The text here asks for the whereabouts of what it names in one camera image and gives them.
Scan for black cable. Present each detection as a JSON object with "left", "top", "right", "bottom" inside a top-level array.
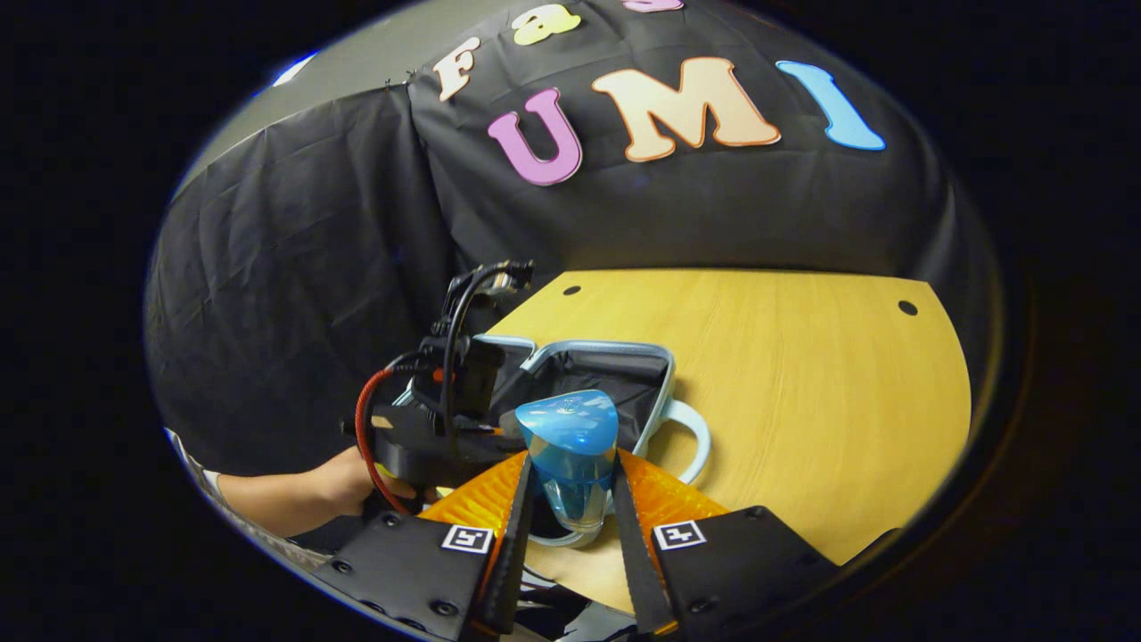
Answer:
[{"left": 439, "top": 263, "right": 522, "bottom": 429}]

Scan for blue skin care bottle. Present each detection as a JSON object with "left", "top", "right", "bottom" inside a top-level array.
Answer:
[{"left": 515, "top": 390, "right": 620, "bottom": 547}]

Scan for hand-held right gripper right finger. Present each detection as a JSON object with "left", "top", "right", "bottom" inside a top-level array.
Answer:
[{"left": 610, "top": 449, "right": 844, "bottom": 639}]

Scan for red cable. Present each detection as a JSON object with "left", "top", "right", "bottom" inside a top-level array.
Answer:
[{"left": 354, "top": 367, "right": 413, "bottom": 518}]

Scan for light blue small suitcase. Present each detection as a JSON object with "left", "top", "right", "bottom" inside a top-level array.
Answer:
[{"left": 392, "top": 334, "right": 712, "bottom": 487}]

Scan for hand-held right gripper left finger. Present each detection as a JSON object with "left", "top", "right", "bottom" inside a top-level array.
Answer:
[{"left": 311, "top": 449, "right": 537, "bottom": 640}]

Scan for long ceiling light panel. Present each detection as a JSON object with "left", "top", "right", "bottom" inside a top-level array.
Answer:
[{"left": 270, "top": 51, "right": 319, "bottom": 87}]

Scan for black backdrop cloth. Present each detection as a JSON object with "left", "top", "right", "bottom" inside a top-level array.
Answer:
[{"left": 144, "top": 0, "right": 1004, "bottom": 473}]

